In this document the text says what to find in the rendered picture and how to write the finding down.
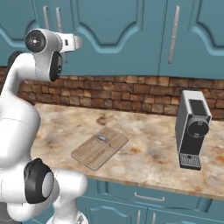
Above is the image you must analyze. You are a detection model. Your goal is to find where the wooden cutting board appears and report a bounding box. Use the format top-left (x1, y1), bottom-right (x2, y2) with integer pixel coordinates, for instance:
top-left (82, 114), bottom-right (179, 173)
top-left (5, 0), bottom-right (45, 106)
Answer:
top-left (70, 126), bottom-right (130, 172)

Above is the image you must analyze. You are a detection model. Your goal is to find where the grey raw meat piece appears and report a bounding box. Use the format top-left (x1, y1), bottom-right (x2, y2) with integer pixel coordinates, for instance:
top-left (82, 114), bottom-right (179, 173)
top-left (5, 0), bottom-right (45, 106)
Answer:
top-left (94, 133), bottom-right (113, 148)

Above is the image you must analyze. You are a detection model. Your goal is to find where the wide teal wall cabinet door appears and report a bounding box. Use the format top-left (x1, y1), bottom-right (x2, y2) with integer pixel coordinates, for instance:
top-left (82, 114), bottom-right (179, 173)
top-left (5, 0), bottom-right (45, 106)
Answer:
top-left (52, 0), bottom-right (168, 77)

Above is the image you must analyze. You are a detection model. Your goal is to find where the narrow teal wall cabinet door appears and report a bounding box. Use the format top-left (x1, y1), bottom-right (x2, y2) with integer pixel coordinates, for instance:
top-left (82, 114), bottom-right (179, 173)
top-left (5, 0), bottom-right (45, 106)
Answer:
top-left (0, 0), bottom-right (54, 60)

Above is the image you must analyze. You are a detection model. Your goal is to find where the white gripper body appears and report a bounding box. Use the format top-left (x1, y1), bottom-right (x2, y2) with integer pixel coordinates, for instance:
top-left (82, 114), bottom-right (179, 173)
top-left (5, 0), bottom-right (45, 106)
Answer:
top-left (70, 33), bottom-right (84, 52)

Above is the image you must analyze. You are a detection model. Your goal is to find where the grey black coffee machine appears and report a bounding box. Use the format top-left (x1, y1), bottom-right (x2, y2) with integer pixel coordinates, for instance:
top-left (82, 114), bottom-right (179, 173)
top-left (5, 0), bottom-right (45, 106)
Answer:
top-left (174, 89), bottom-right (213, 172)

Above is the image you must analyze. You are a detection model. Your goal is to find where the silver drawer handle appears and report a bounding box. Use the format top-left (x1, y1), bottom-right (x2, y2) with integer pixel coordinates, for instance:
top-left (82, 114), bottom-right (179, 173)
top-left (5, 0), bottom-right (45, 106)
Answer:
top-left (134, 192), bottom-right (166, 203)

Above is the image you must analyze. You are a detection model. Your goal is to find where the teal base cabinet door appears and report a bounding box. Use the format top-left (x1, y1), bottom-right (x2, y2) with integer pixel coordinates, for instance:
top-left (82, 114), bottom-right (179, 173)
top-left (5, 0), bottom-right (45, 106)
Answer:
top-left (76, 194), bottom-right (148, 224)
top-left (144, 206), bottom-right (224, 224)

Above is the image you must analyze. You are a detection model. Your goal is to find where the teal drawer front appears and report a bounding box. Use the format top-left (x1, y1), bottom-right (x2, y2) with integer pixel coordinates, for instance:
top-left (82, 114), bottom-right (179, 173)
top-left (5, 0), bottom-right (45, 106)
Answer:
top-left (96, 179), bottom-right (214, 213)

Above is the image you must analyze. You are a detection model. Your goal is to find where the silver wall cabinet handle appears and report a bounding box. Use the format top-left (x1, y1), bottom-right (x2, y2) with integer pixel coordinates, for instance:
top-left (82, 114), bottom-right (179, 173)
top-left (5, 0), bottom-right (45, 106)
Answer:
top-left (43, 5), bottom-right (51, 31)
top-left (167, 5), bottom-right (181, 65)

